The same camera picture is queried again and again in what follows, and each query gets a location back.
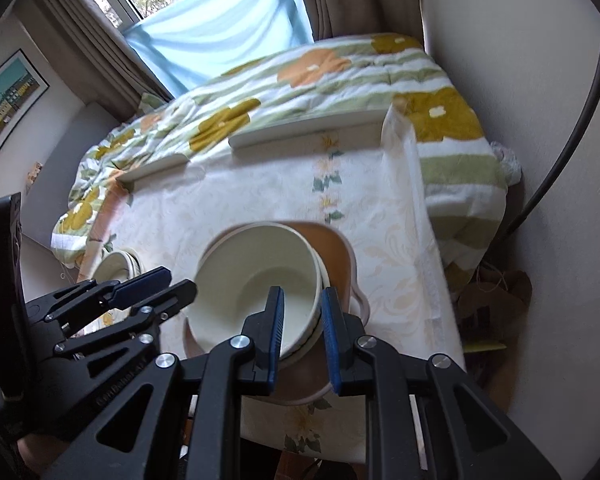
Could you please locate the white lace cloth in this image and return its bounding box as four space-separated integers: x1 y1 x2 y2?
490 142 523 186

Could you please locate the person's left forearm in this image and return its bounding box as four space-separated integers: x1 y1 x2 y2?
15 432 66 480

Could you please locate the light blue cloth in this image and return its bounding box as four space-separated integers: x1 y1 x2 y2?
122 0 316 98

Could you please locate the framed wall poster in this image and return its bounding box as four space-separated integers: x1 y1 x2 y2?
0 49 50 175

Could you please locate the cream bowl with yellow inside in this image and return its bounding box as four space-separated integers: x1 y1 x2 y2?
200 222 331 367

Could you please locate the floral striped blanket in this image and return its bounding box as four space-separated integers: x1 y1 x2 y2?
50 32 511 291

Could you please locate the cream patterned tablecloth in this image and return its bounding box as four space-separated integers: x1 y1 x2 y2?
75 107 468 466

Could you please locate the brown paper bag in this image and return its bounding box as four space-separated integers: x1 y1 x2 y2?
455 260 533 351

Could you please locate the small wall card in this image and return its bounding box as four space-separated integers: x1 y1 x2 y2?
25 160 43 193

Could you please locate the large cream bowl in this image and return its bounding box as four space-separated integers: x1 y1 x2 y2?
187 221 321 361

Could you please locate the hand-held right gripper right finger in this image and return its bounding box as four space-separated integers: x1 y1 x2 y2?
321 286 561 480

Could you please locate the yellow paper sheet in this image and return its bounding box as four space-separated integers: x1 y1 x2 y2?
462 340 508 356

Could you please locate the black curved tube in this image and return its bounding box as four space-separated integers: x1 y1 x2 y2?
497 25 600 246

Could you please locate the white rectangular plate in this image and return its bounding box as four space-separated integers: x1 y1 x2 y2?
229 110 387 151
116 154 191 193

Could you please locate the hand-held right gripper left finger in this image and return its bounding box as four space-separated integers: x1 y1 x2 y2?
40 286 286 480

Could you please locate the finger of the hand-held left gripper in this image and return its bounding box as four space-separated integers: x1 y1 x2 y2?
24 267 173 328
52 279 199 361

